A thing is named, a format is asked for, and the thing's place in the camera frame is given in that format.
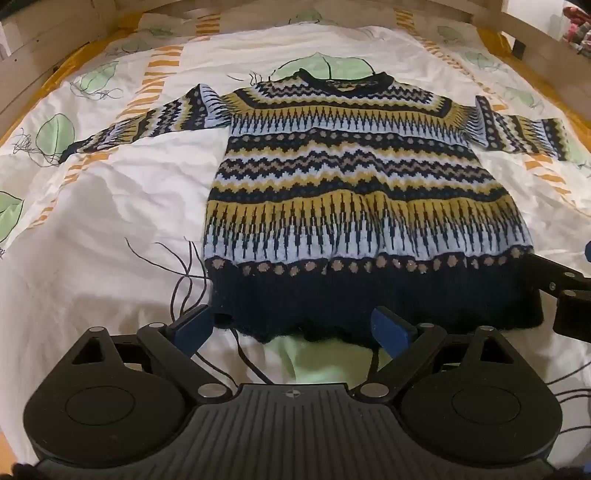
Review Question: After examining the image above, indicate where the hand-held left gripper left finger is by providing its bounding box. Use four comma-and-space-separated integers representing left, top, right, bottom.
72, 305, 232, 401

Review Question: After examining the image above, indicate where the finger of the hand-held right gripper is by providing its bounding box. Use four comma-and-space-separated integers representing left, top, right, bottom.
553, 292, 591, 345
526, 255, 591, 297

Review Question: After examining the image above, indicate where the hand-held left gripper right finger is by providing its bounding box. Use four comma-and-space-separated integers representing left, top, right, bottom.
355, 306, 519, 400

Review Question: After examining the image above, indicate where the patterned knit sweater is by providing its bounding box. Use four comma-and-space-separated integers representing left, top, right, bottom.
59, 69, 575, 344

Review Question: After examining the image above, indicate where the white leaf print duvet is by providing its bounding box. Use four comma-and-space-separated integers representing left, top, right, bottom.
0, 9, 591, 462

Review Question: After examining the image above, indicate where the colourful cloth pile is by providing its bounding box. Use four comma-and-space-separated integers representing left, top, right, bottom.
564, 6, 591, 54

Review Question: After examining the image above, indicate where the light wooden bed frame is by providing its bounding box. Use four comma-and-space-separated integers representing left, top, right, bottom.
0, 0, 591, 139

